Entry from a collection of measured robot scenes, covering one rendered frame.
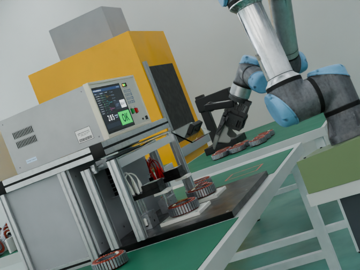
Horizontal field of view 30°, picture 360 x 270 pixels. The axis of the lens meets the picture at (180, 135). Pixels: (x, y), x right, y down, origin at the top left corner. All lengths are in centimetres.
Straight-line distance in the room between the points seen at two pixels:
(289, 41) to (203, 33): 547
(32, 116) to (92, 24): 409
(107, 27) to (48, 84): 77
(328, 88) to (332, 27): 547
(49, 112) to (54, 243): 45
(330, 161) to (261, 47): 40
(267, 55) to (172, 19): 583
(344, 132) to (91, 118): 85
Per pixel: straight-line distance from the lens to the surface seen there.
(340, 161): 198
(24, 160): 246
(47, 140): 241
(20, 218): 237
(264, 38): 207
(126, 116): 250
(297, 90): 204
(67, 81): 632
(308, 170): 201
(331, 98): 207
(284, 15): 225
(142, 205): 239
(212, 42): 773
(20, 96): 872
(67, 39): 658
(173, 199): 262
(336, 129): 207
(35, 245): 237
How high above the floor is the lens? 111
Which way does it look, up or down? 2 degrees down
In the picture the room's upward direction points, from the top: 21 degrees counter-clockwise
